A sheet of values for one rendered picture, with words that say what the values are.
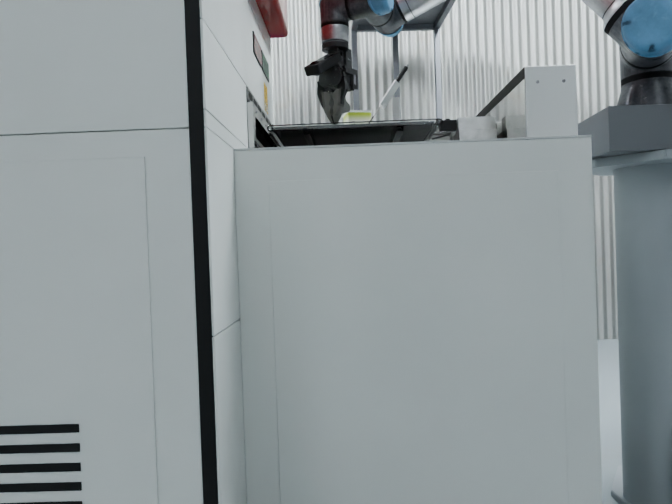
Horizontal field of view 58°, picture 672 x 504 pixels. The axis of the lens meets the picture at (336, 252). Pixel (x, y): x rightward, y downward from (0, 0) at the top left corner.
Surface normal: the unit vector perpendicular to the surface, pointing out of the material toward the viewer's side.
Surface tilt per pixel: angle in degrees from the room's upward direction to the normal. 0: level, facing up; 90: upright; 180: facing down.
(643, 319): 90
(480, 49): 90
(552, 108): 90
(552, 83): 90
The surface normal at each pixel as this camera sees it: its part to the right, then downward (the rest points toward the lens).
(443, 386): -0.02, 0.01
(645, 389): -0.67, 0.04
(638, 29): -0.32, 0.09
